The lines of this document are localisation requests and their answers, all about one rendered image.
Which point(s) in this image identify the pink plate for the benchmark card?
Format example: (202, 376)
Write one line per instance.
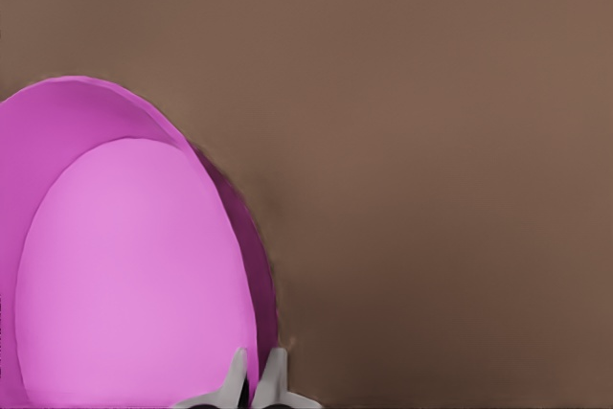
(129, 256)

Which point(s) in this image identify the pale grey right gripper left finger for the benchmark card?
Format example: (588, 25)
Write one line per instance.
(229, 385)

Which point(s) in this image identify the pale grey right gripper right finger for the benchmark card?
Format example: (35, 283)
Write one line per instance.
(275, 380)

